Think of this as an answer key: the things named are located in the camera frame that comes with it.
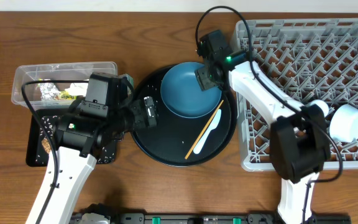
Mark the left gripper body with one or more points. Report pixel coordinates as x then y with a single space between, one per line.
150 111

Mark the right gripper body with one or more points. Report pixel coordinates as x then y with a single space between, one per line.
206 77

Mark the wooden chopstick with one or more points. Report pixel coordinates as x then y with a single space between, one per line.
204 129

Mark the dark blue plate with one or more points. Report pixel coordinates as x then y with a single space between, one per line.
182 94

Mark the white plastic knife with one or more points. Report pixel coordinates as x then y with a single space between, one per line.
213 125

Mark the white tissue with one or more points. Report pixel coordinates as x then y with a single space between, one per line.
77 89

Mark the yellow foil snack wrapper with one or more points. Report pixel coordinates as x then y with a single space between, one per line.
49 91

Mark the brown cookie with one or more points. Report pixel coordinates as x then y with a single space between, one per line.
46 145

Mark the light blue cup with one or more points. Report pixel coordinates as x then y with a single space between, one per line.
322 105

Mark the light blue bowl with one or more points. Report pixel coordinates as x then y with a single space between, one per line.
344 124

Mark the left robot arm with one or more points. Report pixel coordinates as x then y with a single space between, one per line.
91 124

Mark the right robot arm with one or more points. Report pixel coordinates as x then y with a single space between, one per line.
299 144

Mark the grey dishwasher rack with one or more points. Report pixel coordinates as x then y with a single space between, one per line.
309 59

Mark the round black tray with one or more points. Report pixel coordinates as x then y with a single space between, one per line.
171 139

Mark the spilled rice grains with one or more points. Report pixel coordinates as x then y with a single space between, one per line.
161 154

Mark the clear plastic bin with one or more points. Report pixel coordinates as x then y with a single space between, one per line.
54 71

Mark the black rectangular tray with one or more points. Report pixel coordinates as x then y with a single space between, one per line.
37 157

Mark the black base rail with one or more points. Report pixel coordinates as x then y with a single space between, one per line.
99 213

